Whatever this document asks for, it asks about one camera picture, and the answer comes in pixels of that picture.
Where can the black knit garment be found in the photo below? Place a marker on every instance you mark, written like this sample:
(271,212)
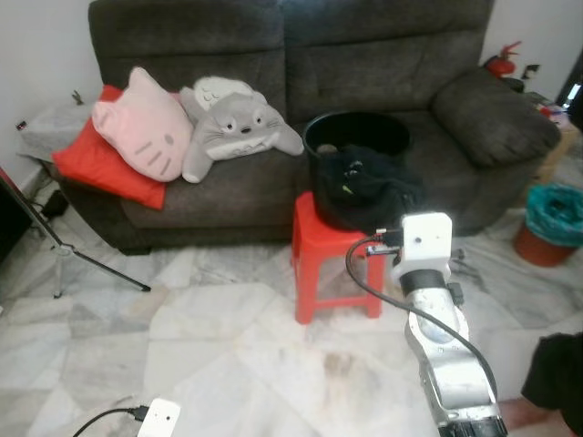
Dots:
(373,187)

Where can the red bin with teal liner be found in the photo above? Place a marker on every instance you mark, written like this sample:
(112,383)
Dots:
(551,214)

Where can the light wood small table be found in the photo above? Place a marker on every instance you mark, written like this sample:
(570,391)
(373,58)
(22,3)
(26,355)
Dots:
(565,146)

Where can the person leg in black shorts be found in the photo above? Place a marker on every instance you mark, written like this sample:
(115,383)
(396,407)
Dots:
(557,373)

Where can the red fire extinguisher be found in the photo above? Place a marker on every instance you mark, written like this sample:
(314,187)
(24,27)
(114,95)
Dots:
(501,64)

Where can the black plastic bucket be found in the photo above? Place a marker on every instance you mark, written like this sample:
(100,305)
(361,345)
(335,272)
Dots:
(364,126)

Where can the dark brown fabric sofa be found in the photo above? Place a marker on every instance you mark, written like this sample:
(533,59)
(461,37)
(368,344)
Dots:
(383,55)

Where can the red plastic stool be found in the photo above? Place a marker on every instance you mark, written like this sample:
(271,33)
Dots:
(319,250)

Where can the grey Totoro plush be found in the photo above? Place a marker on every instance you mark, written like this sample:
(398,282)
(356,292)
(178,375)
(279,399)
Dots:
(237,123)

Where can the pink Hello Kitty cushion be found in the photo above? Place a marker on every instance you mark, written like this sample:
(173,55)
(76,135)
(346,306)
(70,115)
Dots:
(141,127)

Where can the red cushion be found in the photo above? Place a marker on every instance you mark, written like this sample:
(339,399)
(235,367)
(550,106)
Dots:
(100,177)

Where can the silver metal clothes rack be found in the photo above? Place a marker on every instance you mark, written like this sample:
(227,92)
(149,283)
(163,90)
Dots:
(100,264)

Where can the small brass figurine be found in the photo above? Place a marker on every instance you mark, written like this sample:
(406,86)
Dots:
(78,96)

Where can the black power adapter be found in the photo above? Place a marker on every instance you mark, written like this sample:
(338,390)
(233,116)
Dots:
(55,205)

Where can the grey speckled stone table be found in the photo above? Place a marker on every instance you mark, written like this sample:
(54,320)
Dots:
(50,123)

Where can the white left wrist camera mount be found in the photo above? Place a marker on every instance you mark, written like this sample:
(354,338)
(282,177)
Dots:
(159,419)

